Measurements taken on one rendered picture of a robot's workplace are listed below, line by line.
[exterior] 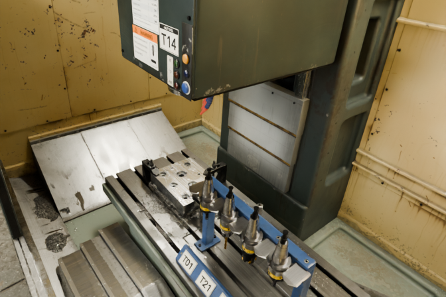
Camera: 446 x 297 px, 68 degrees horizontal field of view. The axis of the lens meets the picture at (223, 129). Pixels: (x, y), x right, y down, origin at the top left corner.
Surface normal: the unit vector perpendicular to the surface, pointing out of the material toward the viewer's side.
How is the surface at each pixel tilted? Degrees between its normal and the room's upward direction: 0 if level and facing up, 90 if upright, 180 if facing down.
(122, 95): 90
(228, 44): 90
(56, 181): 24
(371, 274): 0
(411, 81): 90
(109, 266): 8
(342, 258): 0
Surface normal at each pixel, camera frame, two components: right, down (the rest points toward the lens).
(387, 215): -0.77, 0.27
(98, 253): -0.02, -0.92
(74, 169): 0.32, -0.63
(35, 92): 0.63, 0.41
